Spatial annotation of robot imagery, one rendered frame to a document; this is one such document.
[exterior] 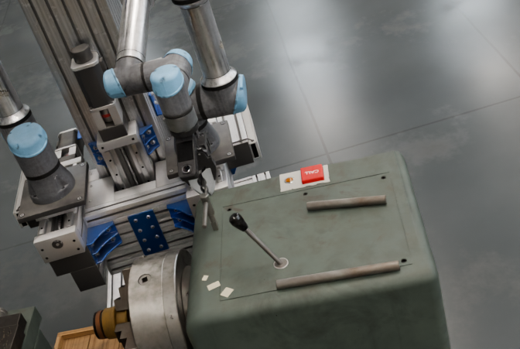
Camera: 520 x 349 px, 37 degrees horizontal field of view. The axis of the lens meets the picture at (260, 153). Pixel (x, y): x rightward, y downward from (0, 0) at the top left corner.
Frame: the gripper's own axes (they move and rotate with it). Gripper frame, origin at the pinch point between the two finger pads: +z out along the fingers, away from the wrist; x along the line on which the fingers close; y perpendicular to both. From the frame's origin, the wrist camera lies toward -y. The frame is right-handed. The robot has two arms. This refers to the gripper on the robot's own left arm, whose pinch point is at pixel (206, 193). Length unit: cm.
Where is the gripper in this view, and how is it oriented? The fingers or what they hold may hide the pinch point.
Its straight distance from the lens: 197.4
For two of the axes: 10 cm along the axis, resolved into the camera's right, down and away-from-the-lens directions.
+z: 2.5, 7.9, 5.6
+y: -0.1, -5.7, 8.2
